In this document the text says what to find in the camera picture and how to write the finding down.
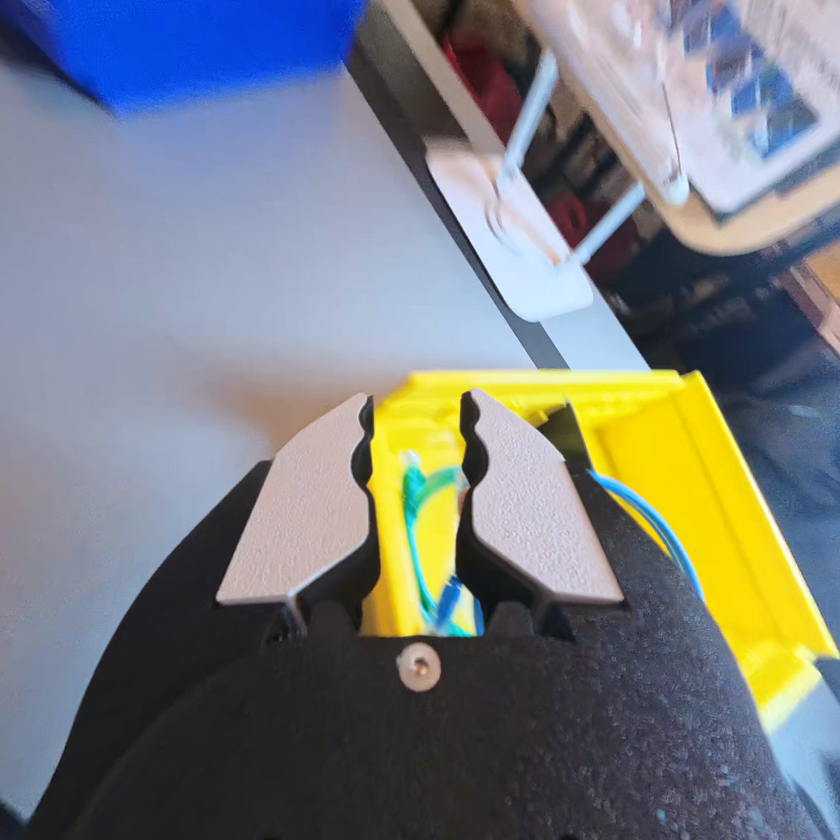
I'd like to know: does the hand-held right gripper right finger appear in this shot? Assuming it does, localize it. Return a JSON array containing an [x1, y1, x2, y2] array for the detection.
[[459, 389, 624, 614]]

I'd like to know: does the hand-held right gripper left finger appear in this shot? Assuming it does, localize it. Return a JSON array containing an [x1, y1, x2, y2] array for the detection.
[[217, 394, 382, 614]]

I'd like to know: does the green ethernet cable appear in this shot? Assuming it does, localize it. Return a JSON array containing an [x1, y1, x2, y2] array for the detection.
[[399, 451, 475, 637]]

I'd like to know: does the yellow plastic bin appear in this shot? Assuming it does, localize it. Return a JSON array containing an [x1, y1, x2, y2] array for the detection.
[[360, 369, 840, 737]]

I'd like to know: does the blue plastic bin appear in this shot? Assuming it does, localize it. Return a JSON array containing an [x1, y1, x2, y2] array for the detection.
[[0, 0, 370, 120]]

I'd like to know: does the red object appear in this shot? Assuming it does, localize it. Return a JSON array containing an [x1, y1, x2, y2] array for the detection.
[[441, 29, 524, 142], [548, 190, 641, 280]]

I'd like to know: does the printed board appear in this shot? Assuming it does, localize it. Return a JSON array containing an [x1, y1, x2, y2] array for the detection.
[[525, 0, 840, 256]]

